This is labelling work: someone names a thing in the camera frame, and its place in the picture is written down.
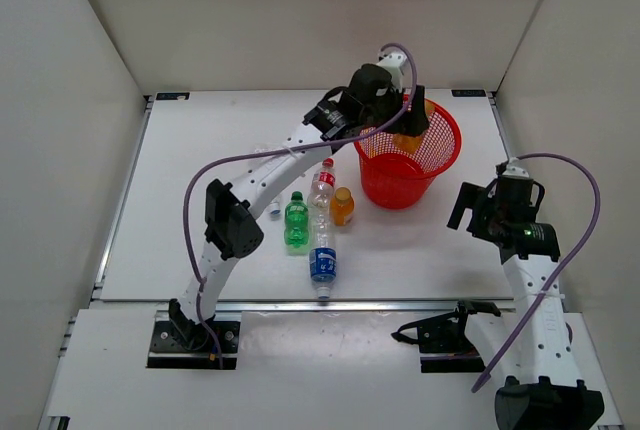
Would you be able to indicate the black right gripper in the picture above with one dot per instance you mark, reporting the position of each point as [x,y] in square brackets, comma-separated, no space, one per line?
[468,196]

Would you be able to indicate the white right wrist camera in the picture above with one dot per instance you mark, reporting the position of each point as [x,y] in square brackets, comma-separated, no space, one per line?
[512,169]

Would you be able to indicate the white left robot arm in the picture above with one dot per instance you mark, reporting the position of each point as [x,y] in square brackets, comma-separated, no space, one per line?
[232,209]

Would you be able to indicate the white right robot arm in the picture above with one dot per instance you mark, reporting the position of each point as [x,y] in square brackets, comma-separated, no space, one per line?
[538,382]

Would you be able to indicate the orange juice bottle gold cap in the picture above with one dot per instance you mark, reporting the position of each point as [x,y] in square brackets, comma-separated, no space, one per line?
[408,144]

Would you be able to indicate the aluminium table edge rail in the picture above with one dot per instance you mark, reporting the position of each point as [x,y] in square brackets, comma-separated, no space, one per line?
[335,306]

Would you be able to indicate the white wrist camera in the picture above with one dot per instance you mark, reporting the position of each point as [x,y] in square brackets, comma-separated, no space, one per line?
[394,63]
[512,169]

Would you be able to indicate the green Sprite bottle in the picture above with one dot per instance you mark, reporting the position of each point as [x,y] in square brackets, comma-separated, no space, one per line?
[296,218]

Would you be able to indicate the clear bottle red label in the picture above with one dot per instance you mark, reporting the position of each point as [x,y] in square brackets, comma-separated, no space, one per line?
[322,187]

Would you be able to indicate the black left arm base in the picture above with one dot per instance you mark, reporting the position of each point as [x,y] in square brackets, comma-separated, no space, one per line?
[169,349]

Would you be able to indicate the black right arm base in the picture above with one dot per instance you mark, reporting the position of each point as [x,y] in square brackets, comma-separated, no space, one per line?
[443,346]

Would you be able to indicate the clear bottle white cap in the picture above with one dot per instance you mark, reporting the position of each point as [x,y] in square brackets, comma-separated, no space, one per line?
[274,208]

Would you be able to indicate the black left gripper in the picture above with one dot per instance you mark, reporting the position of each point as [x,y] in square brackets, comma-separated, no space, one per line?
[416,119]

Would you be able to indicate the orange soda bottle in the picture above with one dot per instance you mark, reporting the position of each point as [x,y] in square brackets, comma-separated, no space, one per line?
[342,206]

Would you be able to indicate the clear bottle blue label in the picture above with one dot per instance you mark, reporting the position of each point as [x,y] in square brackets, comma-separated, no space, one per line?
[322,254]

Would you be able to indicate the red mesh plastic bin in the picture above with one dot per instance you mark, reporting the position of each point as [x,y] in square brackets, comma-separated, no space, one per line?
[392,176]

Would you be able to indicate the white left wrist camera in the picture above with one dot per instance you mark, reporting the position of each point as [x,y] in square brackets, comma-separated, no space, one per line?
[394,63]

